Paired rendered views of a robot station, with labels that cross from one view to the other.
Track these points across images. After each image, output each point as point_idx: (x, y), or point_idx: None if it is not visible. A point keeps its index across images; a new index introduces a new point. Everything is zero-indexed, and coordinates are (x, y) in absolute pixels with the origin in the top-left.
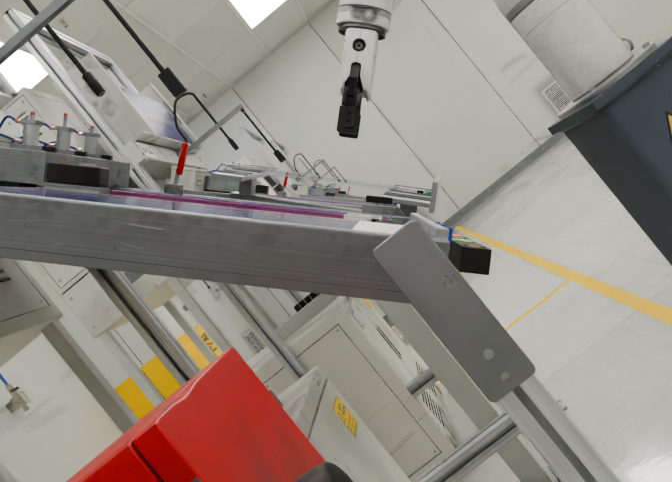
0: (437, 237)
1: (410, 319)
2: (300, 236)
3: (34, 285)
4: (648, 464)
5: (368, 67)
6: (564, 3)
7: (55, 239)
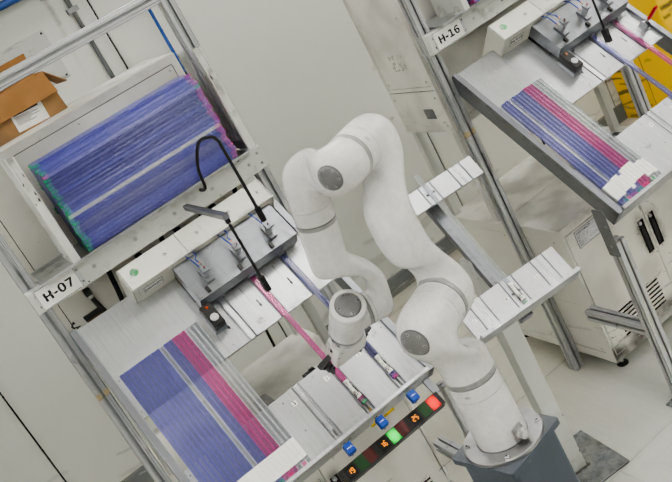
0: None
1: (505, 344)
2: None
3: None
4: None
5: (334, 361)
6: (460, 404)
7: (141, 430)
